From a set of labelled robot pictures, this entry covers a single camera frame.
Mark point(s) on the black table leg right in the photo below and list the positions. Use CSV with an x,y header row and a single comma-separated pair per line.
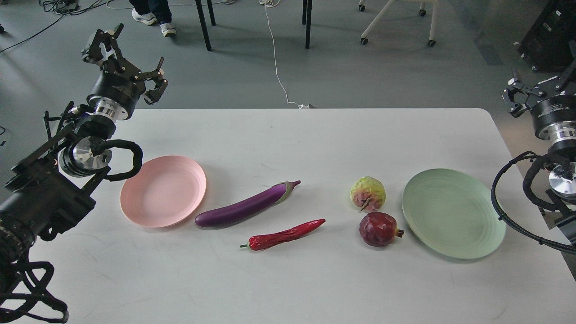
x,y
306,21

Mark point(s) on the light green plate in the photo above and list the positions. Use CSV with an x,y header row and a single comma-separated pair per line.
x,y
451,213

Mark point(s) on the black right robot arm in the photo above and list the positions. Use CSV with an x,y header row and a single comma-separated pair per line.
x,y
549,182

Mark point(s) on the yellow-green custard apple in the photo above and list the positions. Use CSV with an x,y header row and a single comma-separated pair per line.
x,y
368,194

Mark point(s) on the purple eggplant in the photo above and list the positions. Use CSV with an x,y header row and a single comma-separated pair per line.
x,y
242,210

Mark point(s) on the black equipment case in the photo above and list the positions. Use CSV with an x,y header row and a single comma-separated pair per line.
x,y
545,47

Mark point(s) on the white sneaker right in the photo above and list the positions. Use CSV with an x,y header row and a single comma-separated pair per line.
x,y
168,29

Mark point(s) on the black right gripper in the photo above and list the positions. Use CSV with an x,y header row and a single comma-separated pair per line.
x,y
549,116

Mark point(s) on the black table leg left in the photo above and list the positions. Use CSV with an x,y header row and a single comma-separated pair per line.
x,y
203,22

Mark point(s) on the red chili pepper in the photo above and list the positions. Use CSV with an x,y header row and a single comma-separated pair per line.
x,y
264,241

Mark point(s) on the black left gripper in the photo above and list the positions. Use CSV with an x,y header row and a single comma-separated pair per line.
x,y
120,87

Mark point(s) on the black table leg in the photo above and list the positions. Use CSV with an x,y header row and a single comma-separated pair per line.
x,y
203,22
306,21

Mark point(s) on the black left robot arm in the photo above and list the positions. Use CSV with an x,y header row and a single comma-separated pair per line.
x,y
52,187

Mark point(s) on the pink plate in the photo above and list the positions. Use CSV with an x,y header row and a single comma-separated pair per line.
x,y
166,191

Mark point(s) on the white sneaker left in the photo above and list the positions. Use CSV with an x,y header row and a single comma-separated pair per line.
x,y
146,19

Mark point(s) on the white sneaker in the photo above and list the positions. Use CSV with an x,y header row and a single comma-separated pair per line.
x,y
146,19
168,29

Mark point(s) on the red pomegranate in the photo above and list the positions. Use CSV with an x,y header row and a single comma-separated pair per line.
x,y
379,229

